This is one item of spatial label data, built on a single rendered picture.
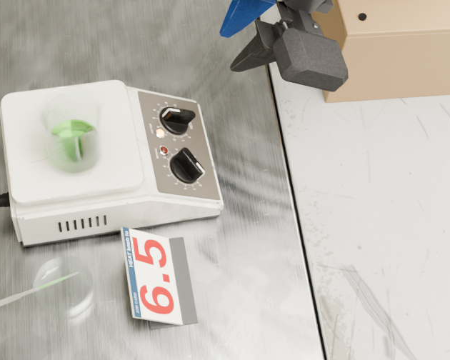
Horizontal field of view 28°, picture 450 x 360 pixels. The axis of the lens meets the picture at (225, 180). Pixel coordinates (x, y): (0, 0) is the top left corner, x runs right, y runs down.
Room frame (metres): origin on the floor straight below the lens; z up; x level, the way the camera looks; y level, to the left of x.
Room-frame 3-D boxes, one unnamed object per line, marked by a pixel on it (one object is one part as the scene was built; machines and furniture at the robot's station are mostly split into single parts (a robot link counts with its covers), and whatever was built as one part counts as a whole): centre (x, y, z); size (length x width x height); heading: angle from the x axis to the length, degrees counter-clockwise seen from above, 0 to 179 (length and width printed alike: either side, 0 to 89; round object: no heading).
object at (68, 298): (0.31, 0.13, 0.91); 0.06 x 0.06 x 0.02
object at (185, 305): (0.33, 0.05, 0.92); 0.09 x 0.06 x 0.04; 19
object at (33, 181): (0.43, 0.15, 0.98); 0.12 x 0.12 x 0.01; 21
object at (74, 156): (0.41, 0.14, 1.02); 0.06 x 0.05 x 0.08; 137
